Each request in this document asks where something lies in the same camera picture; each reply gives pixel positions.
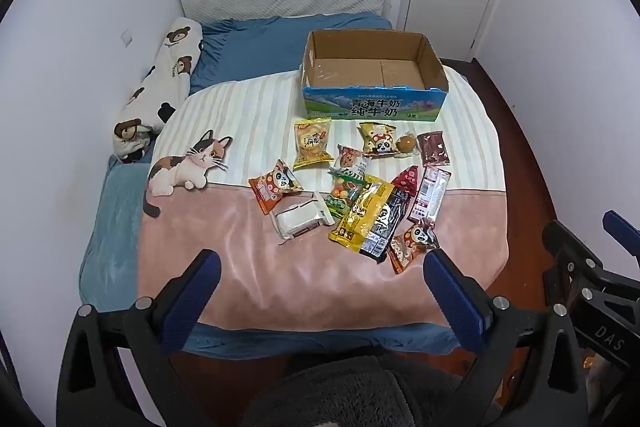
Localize colourful candy ball packet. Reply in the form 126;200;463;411
324;171;368;220

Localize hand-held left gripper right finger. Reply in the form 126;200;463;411
422;248;588;427

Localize white cookie packet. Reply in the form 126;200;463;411
334;144;371;175

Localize cat printed blanket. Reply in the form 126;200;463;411
136;66;512;333

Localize dark red snack packet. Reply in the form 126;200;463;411
416;131;451;166

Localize blue bedsheet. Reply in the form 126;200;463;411
79;13;461;355

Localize grey fuzzy trousers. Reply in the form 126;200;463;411
240;352;481;427

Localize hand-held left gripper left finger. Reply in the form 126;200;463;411
56;248;222;427

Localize red pointed snack packet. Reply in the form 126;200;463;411
390;166;419;208

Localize bear print pillow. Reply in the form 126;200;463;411
112;18;205;162

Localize orange panda snack packet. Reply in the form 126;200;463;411
387;223;441;275
248;158;304;215

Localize large yellow black packet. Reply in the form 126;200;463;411
327;174;416;264

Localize light blue fleece blanket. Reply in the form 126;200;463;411
79;154;153;313

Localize printed cardboard box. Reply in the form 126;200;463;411
299;29;450;122

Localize red white snack packet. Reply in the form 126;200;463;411
407;164;449;228

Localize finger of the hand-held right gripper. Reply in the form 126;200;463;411
602;209;640;253
542;219;608;308

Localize yellow biscuit packet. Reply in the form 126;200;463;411
292;117;335;171

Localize yellow panda snack packet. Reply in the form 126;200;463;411
356;122;398;158

